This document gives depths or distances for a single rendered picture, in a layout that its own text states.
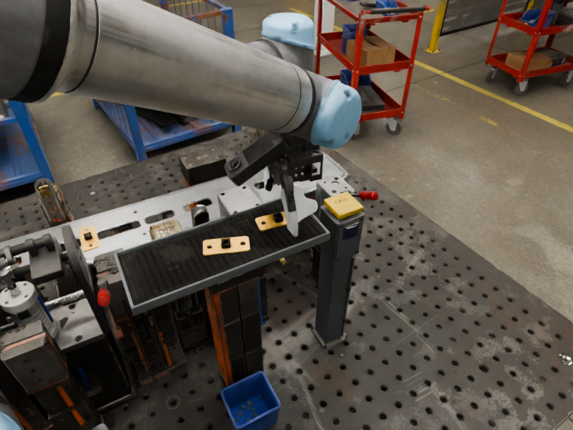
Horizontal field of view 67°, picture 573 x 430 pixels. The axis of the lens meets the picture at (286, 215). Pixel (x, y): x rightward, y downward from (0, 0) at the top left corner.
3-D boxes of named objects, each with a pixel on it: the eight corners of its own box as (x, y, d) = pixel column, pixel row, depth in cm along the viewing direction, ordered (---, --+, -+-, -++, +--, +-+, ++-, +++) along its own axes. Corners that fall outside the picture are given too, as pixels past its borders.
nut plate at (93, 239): (78, 230, 105) (76, 227, 105) (94, 225, 107) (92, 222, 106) (83, 252, 100) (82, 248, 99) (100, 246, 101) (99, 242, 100)
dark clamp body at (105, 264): (163, 338, 117) (130, 235, 92) (177, 378, 108) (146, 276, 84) (123, 355, 113) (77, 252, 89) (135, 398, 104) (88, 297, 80)
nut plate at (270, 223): (294, 209, 86) (294, 205, 86) (301, 221, 84) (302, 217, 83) (254, 219, 84) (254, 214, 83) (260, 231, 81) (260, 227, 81)
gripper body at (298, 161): (322, 183, 77) (326, 122, 69) (277, 194, 75) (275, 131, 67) (305, 160, 82) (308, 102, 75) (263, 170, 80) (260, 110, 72)
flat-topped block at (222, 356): (253, 355, 113) (241, 228, 84) (266, 380, 108) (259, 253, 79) (217, 371, 109) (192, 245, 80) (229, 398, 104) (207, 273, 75)
